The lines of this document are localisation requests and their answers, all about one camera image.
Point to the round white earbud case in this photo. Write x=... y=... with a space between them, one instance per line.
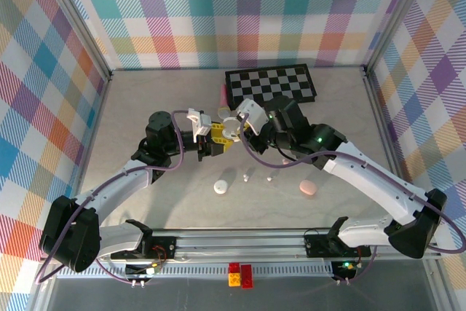
x=221 y=187

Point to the pink earbud case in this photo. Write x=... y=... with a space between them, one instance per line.
x=308 y=188

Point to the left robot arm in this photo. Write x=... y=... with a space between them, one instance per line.
x=116 y=183

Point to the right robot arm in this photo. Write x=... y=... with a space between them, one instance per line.
x=364 y=176

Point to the pink tube with cream cap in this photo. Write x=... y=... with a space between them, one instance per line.
x=223 y=98

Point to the black and white chessboard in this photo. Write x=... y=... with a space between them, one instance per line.
x=269 y=81

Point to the small red toy brick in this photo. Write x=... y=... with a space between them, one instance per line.
x=234 y=266

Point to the red rectangular toy brick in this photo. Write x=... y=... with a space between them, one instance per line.
x=247 y=275

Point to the yellow toy brick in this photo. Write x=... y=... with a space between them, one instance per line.
x=234 y=279

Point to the small controller board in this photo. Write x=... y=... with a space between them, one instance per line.
x=145 y=271
x=346 y=266

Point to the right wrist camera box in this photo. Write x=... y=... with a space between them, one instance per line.
x=251 y=112

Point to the aluminium side rail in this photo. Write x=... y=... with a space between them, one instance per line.
x=383 y=125

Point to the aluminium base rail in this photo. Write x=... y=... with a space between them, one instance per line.
x=236 y=243

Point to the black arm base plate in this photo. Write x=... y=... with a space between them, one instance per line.
x=165 y=247
x=316 y=247

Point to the aluminium corner post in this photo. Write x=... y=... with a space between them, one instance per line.
x=397 y=16
x=73 y=19

